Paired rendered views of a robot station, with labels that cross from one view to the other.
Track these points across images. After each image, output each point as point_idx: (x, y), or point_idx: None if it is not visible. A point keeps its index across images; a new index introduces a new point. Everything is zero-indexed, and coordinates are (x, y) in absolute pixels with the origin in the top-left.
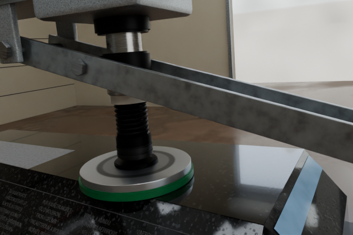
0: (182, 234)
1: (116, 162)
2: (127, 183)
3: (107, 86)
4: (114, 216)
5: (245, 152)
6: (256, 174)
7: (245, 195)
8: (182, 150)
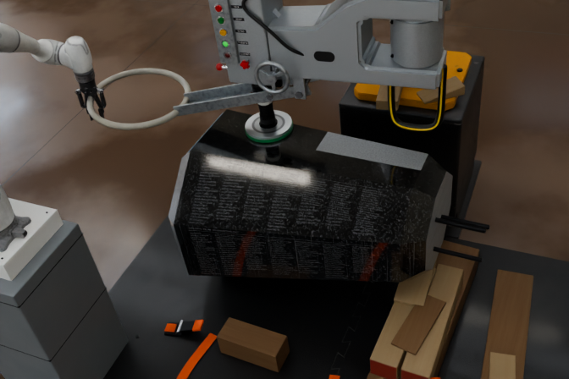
0: None
1: (275, 119)
2: None
3: None
4: None
5: (218, 147)
6: (220, 130)
7: (228, 119)
8: (251, 150)
